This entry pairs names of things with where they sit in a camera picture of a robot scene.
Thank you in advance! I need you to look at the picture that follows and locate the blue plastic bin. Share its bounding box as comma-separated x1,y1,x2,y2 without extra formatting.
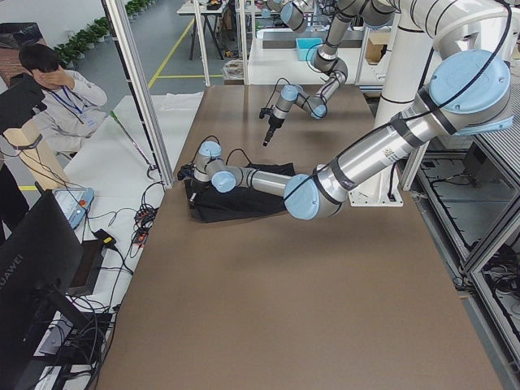
296,37,323,62

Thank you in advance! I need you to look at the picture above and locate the metal reacher grabber tool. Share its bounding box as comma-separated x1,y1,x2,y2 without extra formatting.
109,110,158,180

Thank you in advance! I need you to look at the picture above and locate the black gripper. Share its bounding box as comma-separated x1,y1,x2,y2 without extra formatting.
187,178,210,203
262,115,284,146

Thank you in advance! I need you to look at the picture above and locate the red black power strip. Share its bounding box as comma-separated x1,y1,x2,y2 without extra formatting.
132,206,158,248

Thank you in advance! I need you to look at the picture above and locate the seated person in background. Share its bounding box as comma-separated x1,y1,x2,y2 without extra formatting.
19,43,107,157

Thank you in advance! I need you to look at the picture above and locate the aluminium frame post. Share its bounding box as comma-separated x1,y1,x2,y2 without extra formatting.
101,0,175,189

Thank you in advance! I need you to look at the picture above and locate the white central mounting column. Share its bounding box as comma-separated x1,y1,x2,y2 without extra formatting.
349,1,433,207

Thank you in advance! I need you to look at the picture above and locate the black computer monitor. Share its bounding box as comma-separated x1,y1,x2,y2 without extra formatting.
1,190,92,389

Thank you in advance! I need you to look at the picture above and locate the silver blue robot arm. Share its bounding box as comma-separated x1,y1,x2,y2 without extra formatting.
259,1,395,145
179,1,519,222

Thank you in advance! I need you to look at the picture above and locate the potted green plants row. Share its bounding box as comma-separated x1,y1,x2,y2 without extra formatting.
54,0,156,70

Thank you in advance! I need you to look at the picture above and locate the black printed t-shirt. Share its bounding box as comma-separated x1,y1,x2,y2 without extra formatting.
183,180,285,223

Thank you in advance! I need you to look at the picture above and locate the blue teach pendant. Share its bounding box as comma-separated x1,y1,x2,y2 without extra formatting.
52,188,94,228

